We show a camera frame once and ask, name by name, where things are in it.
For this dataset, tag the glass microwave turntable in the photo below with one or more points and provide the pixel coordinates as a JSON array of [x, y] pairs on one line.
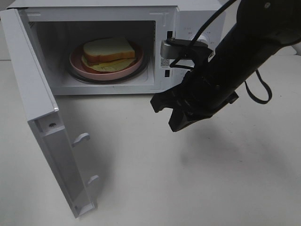
[[141, 68]]

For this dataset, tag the white microwave oven body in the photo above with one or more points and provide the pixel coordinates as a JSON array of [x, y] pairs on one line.
[[42, 33]]

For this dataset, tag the pink round plate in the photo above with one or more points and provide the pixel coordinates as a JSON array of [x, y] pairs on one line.
[[107, 59]]

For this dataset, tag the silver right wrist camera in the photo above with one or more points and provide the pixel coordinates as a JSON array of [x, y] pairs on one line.
[[171, 48]]

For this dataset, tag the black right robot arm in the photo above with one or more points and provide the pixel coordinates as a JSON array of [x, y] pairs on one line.
[[262, 28]]

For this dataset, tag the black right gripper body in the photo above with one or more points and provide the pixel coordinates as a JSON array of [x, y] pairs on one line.
[[202, 97]]

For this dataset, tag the upper white power knob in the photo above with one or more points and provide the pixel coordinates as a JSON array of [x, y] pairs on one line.
[[204, 39]]

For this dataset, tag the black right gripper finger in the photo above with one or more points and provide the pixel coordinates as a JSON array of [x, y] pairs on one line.
[[171, 98], [183, 117]]

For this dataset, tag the sandwich with lettuce and cheese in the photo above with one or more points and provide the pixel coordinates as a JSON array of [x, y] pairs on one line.
[[108, 55]]

